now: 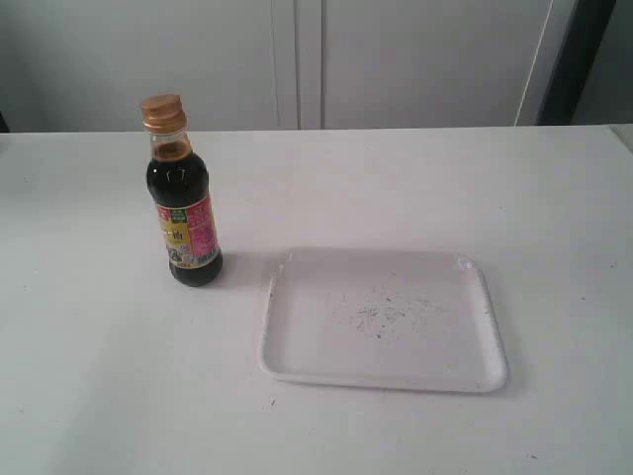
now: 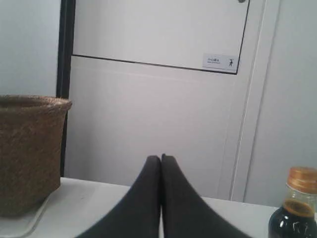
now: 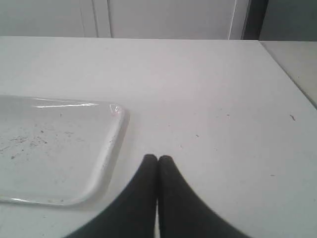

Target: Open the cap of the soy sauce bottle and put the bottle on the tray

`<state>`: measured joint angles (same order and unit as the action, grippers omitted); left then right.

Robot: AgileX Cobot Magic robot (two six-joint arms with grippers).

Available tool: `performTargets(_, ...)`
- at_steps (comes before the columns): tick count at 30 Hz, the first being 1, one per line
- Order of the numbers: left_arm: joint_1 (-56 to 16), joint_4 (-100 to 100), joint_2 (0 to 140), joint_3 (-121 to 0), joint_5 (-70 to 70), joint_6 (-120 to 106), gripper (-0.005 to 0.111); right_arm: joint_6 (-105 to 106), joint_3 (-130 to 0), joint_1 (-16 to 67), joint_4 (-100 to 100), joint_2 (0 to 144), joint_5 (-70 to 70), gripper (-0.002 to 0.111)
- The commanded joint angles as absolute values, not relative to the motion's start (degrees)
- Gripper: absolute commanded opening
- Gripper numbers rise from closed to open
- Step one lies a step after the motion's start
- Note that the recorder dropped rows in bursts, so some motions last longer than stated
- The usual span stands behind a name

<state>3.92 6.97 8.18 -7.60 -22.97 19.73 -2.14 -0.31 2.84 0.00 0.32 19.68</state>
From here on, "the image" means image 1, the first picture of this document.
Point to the dark soy sauce bottle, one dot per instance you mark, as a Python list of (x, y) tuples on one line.
[(178, 181)]

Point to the white plastic tray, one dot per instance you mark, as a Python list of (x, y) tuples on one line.
[(407, 320)]

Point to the white background cabinet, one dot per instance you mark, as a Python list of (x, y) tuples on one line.
[(85, 66)]

